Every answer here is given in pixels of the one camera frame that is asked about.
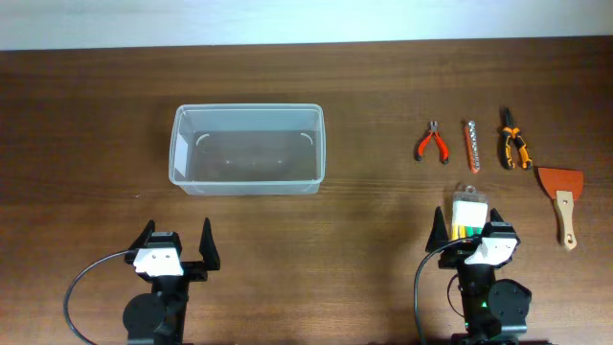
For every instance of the orange black long-nose pliers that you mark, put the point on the orange black long-nose pliers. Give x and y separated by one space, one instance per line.
511 135

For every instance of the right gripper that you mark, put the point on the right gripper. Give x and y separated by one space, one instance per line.
450 260

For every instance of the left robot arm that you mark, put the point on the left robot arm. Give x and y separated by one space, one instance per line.
158 317

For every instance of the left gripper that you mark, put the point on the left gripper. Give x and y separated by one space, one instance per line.
192 271

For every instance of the clear box coloured bits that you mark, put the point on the clear box coloured bits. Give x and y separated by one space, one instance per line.
469 213

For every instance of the clear plastic container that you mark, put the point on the clear plastic container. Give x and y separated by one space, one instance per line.
248 149

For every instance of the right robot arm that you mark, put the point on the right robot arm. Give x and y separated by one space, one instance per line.
494 310

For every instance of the orange scraper wooden handle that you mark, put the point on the orange scraper wooden handle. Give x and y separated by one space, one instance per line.
563 187

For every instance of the orange socket bit rail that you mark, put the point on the orange socket bit rail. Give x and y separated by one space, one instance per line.
472 147

